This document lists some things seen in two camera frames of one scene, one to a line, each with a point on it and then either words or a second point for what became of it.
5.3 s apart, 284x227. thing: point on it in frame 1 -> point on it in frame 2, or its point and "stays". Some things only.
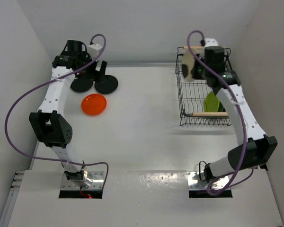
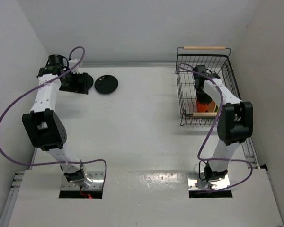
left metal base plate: (94, 181) stays
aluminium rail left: (16, 185) stays
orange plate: (93, 104) -> (201, 108)
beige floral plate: (188, 61) -> (188, 104)
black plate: (109, 84) stays
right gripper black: (194, 74) -> (202, 100)
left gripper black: (94, 74) -> (77, 87)
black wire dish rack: (192, 96) stays
